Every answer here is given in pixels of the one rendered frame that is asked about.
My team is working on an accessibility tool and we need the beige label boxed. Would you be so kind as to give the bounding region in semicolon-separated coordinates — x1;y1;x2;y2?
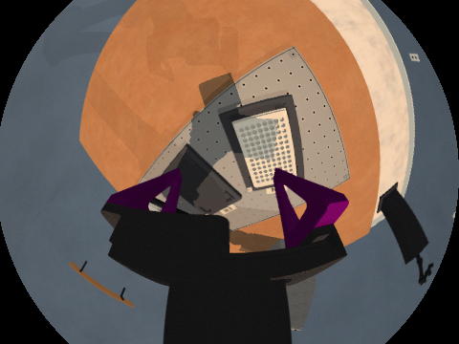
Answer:
220;204;237;214
266;185;287;194

